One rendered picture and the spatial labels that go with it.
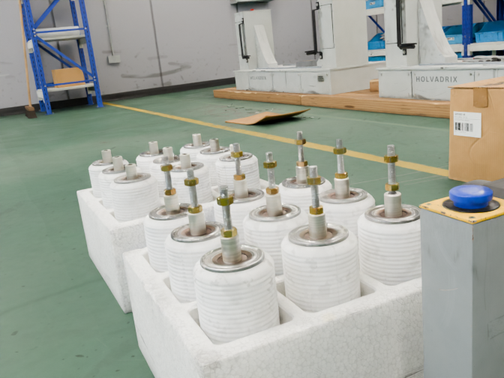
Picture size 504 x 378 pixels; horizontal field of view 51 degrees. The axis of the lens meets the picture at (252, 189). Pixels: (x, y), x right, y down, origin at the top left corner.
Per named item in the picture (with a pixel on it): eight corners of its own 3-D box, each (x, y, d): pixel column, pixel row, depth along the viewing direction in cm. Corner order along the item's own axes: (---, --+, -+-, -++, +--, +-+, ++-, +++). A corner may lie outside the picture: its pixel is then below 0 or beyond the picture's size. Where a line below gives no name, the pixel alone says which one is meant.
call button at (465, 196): (469, 200, 56) (469, 181, 55) (502, 209, 52) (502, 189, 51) (440, 208, 54) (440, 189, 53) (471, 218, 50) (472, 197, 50)
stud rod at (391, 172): (390, 202, 70) (388, 146, 68) (388, 200, 71) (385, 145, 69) (397, 201, 70) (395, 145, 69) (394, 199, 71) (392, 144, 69)
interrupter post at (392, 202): (406, 215, 72) (405, 191, 71) (397, 220, 70) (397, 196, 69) (389, 213, 73) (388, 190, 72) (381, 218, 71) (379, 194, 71)
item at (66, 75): (82, 84, 628) (78, 67, 622) (85, 84, 606) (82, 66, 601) (54, 88, 615) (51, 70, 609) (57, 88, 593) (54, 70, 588)
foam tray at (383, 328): (326, 286, 109) (320, 202, 104) (480, 386, 74) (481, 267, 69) (138, 347, 93) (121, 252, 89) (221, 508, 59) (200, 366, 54)
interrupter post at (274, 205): (263, 216, 78) (261, 194, 77) (275, 211, 79) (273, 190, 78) (274, 219, 76) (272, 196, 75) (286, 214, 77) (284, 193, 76)
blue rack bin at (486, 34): (503, 39, 607) (504, 19, 602) (534, 37, 574) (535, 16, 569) (472, 43, 586) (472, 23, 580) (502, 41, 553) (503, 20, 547)
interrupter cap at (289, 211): (238, 217, 78) (238, 213, 78) (277, 204, 82) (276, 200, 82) (273, 228, 72) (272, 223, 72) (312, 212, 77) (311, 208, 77)
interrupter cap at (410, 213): (432, 211, 72) (432, 207, 72) (407, 229, 66) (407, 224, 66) (380, 205, 77) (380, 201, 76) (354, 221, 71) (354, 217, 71)
